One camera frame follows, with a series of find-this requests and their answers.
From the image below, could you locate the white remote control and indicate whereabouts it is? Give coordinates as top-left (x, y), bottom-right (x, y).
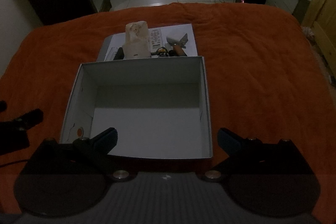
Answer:
top-left (148, 28), bottom-right (165, 53)

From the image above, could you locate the white cardboard box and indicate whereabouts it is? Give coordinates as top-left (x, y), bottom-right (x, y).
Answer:
top-left (59, 56), bottom-right (213, 159)

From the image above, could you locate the yellow-faced toy figure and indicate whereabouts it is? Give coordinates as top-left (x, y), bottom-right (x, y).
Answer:
top-left (155, 47), bottom-right (170, 58)

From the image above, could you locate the yellow wooden door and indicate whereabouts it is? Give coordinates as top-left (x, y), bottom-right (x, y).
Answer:
top-left (301, 0), bottom-right (336, 78)

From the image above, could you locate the orange blanket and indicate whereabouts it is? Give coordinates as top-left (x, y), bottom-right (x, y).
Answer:
top-left (0, 2), bottom-right (336, 214)

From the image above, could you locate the black cable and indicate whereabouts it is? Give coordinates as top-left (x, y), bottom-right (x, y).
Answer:
top-left (0, 159), bottom-right (28, 168)

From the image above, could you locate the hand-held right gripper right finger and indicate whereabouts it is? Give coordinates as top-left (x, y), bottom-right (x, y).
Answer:
top-left (199, 127), bottom-right (311, 183)

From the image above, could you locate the brown-handled putty knife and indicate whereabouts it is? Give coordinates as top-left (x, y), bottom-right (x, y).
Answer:
top-left (172, 33), bottom-right (190, 57)

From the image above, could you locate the white cardboard box lid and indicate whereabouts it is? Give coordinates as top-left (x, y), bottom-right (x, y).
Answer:
top-left (96, 24), bottom-right (198, 62)

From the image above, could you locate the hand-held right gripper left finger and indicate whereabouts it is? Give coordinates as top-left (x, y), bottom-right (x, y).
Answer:
top-left (28, 127), bottom-right (137, 183)

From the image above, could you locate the white power adapter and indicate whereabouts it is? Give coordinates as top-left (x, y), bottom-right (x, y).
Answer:
top-left (166, 33), bottom-right (184, 46)

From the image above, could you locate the white tissue pack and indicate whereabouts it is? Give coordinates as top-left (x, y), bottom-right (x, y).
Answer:
top-left (123, 21), bottom-right (152, 59)

